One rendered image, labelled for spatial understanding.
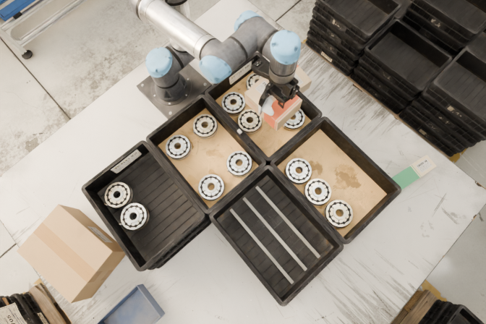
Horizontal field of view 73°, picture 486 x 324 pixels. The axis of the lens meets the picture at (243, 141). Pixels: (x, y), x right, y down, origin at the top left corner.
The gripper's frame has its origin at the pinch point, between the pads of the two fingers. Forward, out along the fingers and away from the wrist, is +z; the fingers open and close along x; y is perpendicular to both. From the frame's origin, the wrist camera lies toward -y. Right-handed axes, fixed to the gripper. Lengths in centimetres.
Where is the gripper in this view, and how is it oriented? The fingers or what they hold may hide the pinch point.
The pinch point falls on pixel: (273, 99)
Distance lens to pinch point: 115.7
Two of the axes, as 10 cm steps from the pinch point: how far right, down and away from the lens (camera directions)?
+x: 7.2, -6.7, 2.0
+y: 7.0, 6.7, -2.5
